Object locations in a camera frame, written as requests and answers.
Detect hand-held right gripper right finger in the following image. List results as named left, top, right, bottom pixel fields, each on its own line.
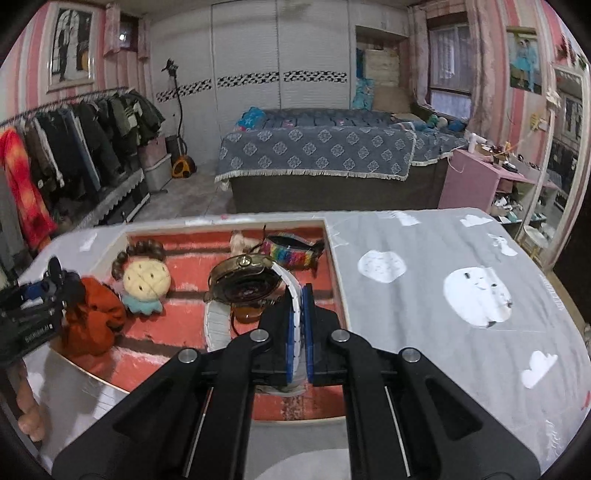
left=302, top=284, right=541, bottom=480

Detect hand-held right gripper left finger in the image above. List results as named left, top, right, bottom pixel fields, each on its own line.
left=51, top=295, right=305, bottom=480

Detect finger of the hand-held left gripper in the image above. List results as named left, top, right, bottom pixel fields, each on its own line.
left=21, top=257, right=87, bottom=309

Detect orange fluffy scrunchie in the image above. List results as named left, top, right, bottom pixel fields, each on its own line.
left=61, top=276, right=127, bottom=357

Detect brown stone pendant with knot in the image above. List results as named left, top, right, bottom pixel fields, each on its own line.
left=230, top=299, right=271, bottom=325

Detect beige strap wristwatch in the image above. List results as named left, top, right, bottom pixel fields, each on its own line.
left=203, top=255, right=311, bottom=394

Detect white jewelry tray red lining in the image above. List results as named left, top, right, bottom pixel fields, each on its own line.
left=95, top=216, right=348, bottom=422

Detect rainbow beaded hair claw clip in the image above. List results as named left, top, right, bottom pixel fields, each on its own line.
left=260, top=233, right=326, bottom=274

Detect person's left hand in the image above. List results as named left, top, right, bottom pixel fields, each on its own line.
left=14, top=359, right=51, bottom=442

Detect grey printed bedsheet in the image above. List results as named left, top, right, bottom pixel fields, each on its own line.
left=18, top=208, right=591, bottom=480

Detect doll face hair clip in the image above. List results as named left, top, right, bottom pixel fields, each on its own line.
left=111, top=240, right=172, bottom=319

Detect beige flower hair accessory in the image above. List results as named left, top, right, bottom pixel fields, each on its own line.
left=229, top=230, right=253, bottom=256

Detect row of hanging clothes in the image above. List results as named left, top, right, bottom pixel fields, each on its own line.
left=0, top=90, right=166, bottom=273

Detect stacked storage boxes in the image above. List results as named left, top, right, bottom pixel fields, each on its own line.
left=137, top=135, right=174, bottom=193

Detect garment steamer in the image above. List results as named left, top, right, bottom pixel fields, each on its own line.
left=161, top=58, right=199, bottom=179

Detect dark bed base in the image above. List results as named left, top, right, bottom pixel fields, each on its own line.
left=222, top=157, right=455, bottom=215

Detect pink desk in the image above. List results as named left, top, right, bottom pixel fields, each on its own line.
left=438, top=148, right=560, bottom=223

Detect blue patterned bedcover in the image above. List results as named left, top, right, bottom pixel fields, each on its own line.
left=215, top=108, right=471, bottom=182

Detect white framed mirror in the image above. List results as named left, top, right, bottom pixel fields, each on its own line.
left=516, top=65, right=591, bottom=273

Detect white wardrobe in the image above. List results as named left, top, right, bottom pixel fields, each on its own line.
left=147, top=0, right=411, bottom=172

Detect window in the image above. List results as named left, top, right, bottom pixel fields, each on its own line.
left=427, top=18, right=475, bottom=119

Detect pink curtain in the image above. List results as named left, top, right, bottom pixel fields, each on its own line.
left=463, top=0, right=507, bottom=136

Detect metal clothes rail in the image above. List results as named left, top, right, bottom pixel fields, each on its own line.
left=0, top=87, right=134, bottom=127

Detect framed wall picture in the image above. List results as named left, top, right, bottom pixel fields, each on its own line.
left=46, top=2, right=99, bottom=96

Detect wall poster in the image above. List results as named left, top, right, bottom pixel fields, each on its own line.
left=505, top=27, right=544, bottom=96

